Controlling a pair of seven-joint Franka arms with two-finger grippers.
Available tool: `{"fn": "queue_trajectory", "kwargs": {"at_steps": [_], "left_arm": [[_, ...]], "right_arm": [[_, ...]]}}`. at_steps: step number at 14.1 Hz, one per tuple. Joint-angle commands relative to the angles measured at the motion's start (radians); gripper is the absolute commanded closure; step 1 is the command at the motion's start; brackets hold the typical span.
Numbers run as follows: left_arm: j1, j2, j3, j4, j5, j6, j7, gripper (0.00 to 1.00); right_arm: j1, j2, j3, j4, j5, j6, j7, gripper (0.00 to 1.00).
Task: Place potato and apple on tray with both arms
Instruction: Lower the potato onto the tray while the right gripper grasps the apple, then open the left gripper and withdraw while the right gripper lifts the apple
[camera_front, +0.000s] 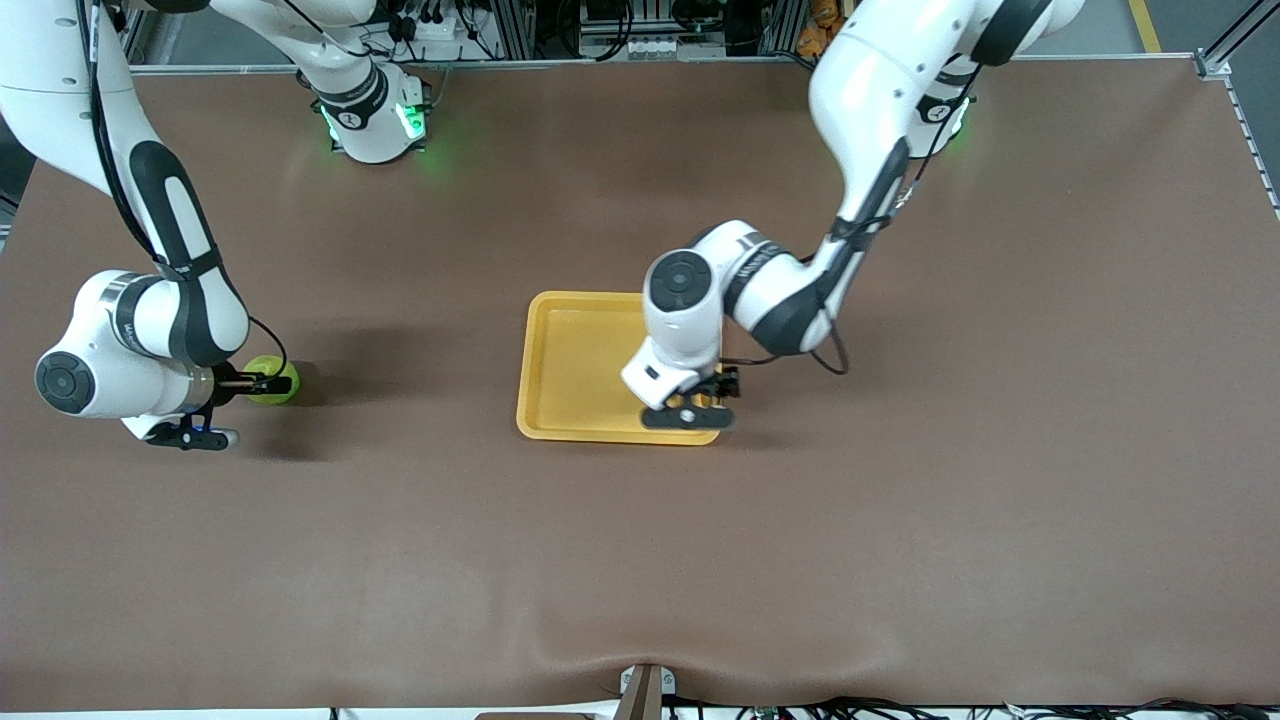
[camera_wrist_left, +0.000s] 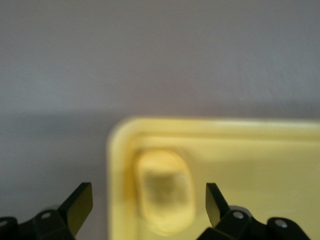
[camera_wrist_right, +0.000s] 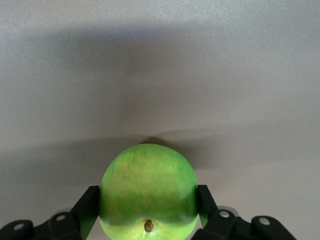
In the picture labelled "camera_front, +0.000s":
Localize green apple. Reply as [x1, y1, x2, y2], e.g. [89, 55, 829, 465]
[243, 355, 301, 406]

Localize yellow plastic tray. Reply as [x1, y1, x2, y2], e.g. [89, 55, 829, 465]
[516, 291, 723, 446]

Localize brown table cover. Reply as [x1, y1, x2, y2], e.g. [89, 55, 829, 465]
[0, 58, 1280, 713]

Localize orange snack bags pile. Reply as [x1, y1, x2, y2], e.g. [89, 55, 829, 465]
[797, 0, 847, 58]

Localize white power strip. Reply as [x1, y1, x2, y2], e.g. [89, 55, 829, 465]
[390, 0, 481, 43]

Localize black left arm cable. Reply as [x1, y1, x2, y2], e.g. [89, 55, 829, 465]
[720, 150, 851, 378]

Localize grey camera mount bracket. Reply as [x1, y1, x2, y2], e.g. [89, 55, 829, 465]
[618, 663, 677, 720]

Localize silver table edge rail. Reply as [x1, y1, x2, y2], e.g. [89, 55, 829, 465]
[130, 55, 1201, 77]

